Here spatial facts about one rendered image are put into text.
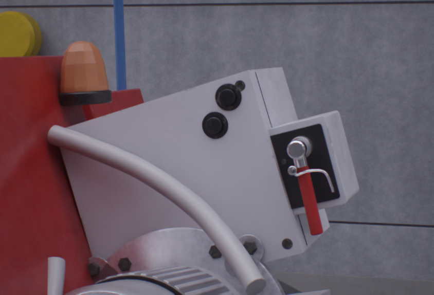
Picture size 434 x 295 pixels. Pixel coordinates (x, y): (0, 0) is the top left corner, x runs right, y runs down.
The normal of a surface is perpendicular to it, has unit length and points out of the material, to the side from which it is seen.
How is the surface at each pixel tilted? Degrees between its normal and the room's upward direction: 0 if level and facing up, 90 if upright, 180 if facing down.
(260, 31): 90
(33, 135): 71
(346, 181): 75
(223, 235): 49
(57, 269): 53
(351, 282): 90
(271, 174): 90
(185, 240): 81
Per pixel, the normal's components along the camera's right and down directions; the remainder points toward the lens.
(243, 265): -0.28, -0.64
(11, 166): 0.90, -0.31
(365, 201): -0.26, 0.08
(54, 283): 0.35, -0.54
